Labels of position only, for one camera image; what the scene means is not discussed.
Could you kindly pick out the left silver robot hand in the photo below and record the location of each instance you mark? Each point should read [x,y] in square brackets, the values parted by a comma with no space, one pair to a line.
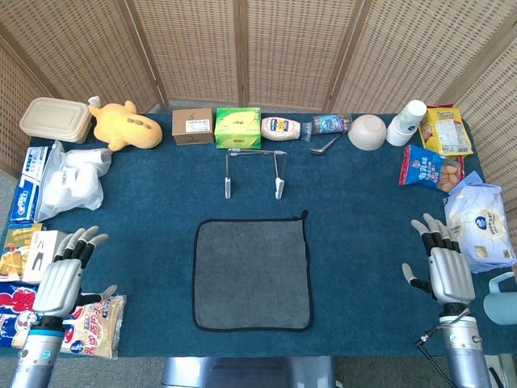
[58,285]

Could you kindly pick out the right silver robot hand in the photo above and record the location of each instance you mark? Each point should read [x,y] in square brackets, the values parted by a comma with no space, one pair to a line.
[452,275]

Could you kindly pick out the grey and blue cloth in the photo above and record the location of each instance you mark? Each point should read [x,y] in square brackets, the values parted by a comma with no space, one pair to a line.
[250,275]

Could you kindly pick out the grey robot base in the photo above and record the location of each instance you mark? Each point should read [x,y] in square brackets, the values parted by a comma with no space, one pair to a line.
[242,372]

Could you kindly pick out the white box black print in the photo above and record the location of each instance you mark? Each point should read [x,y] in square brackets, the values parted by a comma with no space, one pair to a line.
[40,250]

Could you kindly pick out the red and blue snack bag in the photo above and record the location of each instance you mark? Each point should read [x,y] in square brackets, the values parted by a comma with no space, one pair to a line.
[12,303]

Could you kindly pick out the yellow snack box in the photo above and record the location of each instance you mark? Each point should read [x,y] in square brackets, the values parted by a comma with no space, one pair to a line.
[14,250]

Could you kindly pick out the pale blue tissue bag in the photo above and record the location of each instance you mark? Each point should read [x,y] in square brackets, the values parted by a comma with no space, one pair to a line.
[480,226]

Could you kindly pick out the beige glove pack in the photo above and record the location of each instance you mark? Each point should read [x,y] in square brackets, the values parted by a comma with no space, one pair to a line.
[101,327]

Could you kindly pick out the blue toothpaste box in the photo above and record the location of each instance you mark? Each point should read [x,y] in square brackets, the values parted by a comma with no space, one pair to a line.
[24,206]

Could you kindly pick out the white plastic bag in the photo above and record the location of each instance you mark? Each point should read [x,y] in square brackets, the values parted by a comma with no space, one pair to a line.
[72,182]

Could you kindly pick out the blue cookie snack bag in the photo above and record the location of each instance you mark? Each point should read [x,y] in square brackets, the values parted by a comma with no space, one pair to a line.
[424,167]

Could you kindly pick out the blue carpet table mat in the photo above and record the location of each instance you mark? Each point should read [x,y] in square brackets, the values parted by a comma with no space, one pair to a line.
[161,242]

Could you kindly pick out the white toothpaste box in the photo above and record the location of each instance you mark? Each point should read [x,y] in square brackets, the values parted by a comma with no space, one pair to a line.
[34,161]

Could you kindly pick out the yellow snack bag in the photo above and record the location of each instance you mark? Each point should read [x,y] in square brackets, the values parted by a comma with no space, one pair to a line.
[446,133]

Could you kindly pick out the stack of paper cups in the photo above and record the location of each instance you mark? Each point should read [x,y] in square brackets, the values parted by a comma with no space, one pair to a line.
[404,129]

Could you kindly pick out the beige lidded lunch box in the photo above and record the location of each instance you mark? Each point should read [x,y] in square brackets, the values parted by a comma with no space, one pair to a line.
[54,119]

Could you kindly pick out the beige bowl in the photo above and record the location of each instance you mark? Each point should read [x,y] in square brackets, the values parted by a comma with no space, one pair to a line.
[367,131]

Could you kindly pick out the yellow plush toy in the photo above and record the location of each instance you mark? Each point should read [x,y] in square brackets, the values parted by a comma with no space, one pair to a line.
[125,129]

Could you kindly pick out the clear plastic water bottle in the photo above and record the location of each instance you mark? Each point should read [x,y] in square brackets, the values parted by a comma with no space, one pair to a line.
[329,123]

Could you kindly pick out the brown cardboard box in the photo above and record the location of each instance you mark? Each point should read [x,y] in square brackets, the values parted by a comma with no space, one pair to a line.
[193,135]

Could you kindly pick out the mayonnaise squeeze bottle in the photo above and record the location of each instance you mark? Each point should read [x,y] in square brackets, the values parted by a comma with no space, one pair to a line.
[280,128]

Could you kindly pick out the green tissue pack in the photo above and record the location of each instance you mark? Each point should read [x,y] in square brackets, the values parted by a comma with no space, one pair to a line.
[238,129]

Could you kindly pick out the woven folding screen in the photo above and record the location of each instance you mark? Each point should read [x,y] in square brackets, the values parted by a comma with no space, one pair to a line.
[282,48]

